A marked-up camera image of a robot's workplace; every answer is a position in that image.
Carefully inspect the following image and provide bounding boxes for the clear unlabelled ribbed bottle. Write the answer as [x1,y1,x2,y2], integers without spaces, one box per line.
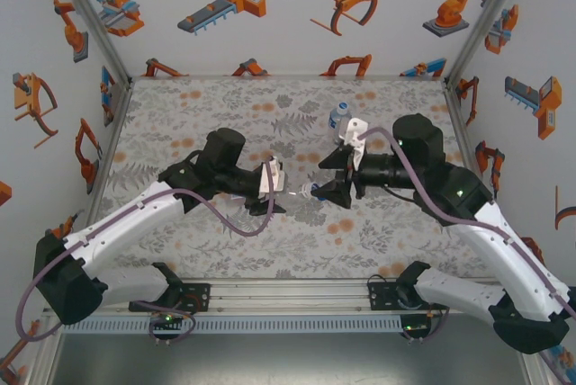
[285,181,316,200]

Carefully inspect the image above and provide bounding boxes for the wide blue-label water bottle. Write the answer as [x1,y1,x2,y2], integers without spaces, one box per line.
[327,103,354,142]

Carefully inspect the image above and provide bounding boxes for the floral print tablecloth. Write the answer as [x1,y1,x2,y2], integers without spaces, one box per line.
[92,76,500,281]

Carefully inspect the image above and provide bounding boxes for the small green-lit circuit board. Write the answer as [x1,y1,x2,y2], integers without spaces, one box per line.
[149,311,186,327]
[401,320,434,335]

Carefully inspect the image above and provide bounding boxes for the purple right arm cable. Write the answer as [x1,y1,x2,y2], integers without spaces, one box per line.
[357,126,576,385]

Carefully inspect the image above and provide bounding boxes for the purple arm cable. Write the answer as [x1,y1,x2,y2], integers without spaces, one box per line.
[357,126,576,385]
[15,155,278,344]

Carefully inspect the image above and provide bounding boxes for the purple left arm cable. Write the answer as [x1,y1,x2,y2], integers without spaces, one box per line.
[15,155,278,344]

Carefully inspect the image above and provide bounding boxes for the thin aluminium table rail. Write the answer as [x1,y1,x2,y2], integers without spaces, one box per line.
[85,78,135,224]
[444,80,501,243]
[129,72,449,83]

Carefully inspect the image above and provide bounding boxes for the wide aluminium slotted rail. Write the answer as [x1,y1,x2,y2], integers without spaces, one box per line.
[128,277,454,315]

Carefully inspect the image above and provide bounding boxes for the slotted grey cable duct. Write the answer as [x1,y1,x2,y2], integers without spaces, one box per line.
[62,315,404,336]

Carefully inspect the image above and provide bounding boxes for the purple cable loop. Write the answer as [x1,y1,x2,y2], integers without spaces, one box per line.
[148,297,202,348]
[402,303,453,345]

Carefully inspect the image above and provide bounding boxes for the aluminium frame post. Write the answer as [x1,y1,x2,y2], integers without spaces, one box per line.
[512,348,557,385]
[47,0,135,85]
[24,312,64,385]
[444,0,536,85]

